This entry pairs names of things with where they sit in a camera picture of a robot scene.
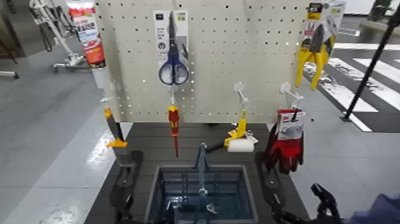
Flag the orange grey handled scraper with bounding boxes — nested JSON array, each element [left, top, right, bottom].
[[104, 107, 135, 168]]

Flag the person in white sweater jeans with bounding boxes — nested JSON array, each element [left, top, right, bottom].
[[346, 192, 400, 224]]

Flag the brown wooden cabinet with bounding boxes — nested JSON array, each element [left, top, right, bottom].
[[0, 0, 27, 60]]

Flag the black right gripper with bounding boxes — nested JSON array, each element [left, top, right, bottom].
[[270, 182, 346, 224]]

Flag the yellow handled white paint roller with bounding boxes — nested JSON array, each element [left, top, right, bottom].
[[223, 109, 260, 154]]

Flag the black tripod pole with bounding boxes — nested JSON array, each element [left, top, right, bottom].
[[340, 6, 400, 123]]

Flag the white wheeled metal stand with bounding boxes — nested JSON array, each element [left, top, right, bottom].
[[29, 0, 91, 73]]

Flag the yellow handled pliers in package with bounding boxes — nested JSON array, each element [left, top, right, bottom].
[[295, 0, 347, 91]]

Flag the grey blue crate with handle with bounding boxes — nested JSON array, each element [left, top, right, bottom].
[[144, 142, 260, 224]]

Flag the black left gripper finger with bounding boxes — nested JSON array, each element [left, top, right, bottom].
[[115, 200, 135, 224]]

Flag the beige perforated pegboard panel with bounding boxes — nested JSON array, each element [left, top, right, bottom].
[[94, 0, 313, 125]]

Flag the black pegboard stand leg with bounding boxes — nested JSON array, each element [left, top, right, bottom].
[[108, 122, 145, 209], [254, 151, 283, 204]]

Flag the red black gloves with card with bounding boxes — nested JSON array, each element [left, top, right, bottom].
[[264, 108, 305, 175]]

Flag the blue handled scissors on card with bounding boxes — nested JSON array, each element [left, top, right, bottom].
[[153, 9, 190, 86]]

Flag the red yellow screwdriver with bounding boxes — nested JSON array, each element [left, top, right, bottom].
[[168, 105, 181, 158]]

